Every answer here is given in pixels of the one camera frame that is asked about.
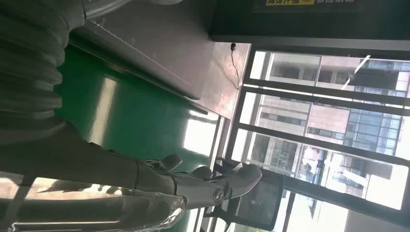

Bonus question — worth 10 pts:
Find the green conveyor belt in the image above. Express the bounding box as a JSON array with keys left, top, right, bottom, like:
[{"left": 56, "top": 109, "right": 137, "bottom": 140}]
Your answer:
[{"left": 54, "top": 44, "right": 222, "bottom": 232}]

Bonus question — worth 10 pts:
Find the black scanner machine column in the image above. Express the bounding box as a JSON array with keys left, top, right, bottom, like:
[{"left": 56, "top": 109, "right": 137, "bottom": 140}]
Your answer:
[{"left": 208, "top": 0, "right": 410, "bottom": 42}]

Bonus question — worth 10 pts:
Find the black office chair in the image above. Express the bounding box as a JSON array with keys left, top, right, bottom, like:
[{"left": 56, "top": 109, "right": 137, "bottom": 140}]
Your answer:
[{"left": 204, "top": 157, "right": 286, "bottom": 232}]

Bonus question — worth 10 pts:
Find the yellow and white column label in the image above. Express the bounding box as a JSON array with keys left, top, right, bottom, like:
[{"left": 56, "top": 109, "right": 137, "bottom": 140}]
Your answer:
[{"left": 265, "top": 0, "right": 356, "bottom": 6}]

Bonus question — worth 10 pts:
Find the silver aluminium conveyor frame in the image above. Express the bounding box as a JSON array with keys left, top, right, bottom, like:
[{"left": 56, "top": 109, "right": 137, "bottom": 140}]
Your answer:
[{"left": 192, "top": 115, "right": 233, "bottom": 232}]

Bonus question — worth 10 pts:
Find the thin black cable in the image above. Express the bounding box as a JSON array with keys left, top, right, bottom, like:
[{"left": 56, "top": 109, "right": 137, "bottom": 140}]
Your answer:
[{"left": 230, "top": 42, "right": 241, "bottom": 90}]

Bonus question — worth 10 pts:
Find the dark window frame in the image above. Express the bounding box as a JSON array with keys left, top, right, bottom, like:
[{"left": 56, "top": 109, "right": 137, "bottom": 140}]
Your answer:
[{"left": 225, "top": 35, "right": 410, "bottom": 226}]

